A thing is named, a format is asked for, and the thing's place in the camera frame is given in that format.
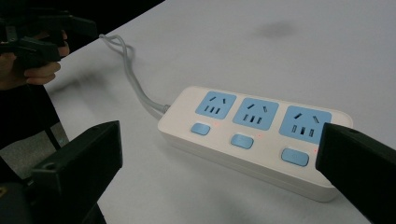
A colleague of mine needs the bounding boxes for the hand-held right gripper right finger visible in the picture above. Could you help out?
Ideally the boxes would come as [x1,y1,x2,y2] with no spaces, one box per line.
[315,121,396,224]

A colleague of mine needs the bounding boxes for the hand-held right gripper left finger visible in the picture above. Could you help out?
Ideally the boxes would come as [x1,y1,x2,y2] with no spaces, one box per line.
[31,120,123,224]

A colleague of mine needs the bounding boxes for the white power strip blue sockets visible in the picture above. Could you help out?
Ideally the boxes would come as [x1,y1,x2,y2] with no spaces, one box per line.
[157,86,354,203]

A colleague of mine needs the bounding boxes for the grey power strip cable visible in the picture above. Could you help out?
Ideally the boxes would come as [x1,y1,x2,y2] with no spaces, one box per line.
[98,33,171,120]

